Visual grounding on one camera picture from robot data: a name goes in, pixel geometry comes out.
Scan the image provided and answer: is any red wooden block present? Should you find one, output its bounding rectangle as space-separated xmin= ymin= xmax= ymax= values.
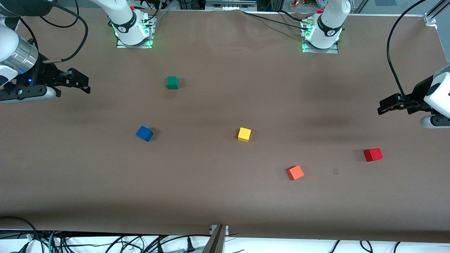
xmin=364 ymin=148 xmax=384 ymax=162

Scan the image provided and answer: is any blue wooden block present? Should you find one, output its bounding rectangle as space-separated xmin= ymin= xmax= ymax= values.
xmin=136 ymin=126 xmax=154 ymax=142

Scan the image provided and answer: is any aluminium corner profile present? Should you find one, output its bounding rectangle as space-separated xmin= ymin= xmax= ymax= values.
xmin=424 ymin=0 xmax=450 ymax=26

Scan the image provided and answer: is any orange wooden block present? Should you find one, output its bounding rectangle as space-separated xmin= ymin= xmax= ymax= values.
xmin=287 ymin=165 xmax=305 ymax=181

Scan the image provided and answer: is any yellow wooden block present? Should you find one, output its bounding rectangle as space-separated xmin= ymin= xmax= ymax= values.
xmin=237 ymin=127 xmax=252 ymax=143

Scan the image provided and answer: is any brown table cover sheet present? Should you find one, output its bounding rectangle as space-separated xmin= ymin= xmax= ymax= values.
xmin=0 ymin=7 xmax=450 ymax=244

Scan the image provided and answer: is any grey diagonal pole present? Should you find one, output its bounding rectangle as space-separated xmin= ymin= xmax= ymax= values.
xmin=201 ymin=225 xmax=227 ymax=253

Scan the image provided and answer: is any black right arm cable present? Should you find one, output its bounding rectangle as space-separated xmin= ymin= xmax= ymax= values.
xmin=19 ymin=0 xmax=88 ymax=64

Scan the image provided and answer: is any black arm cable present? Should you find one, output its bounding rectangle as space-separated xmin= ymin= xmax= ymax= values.
xmin=386 ymin=0 xmax=429 ymax=98
xmin=19 ymin=0 xmax=88 ymax=64

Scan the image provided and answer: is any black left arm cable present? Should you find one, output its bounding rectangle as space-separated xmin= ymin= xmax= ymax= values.
xmin=386 ymin=0 xmax=429 ymax=98

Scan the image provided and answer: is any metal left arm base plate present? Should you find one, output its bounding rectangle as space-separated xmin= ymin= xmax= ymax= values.
xmin=301 ymin=18 xmax=340 ymax=54

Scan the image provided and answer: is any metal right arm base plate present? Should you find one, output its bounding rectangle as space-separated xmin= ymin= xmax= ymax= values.
xmin=116 ymin=14 xmax=156 ymax=49

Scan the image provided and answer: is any black looped cable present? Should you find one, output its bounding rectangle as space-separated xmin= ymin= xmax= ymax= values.
xmin=0 ymin=216 xmax=37 ymax=243

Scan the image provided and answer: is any black base supply cable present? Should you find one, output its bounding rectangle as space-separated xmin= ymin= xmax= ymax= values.
xmin=240 ymin=10 xmax=311 ymax=33

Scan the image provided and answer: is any aluminium frame rail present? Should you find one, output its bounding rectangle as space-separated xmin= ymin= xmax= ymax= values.
xmin=205 ymin=0 xmax=258 ymax=10

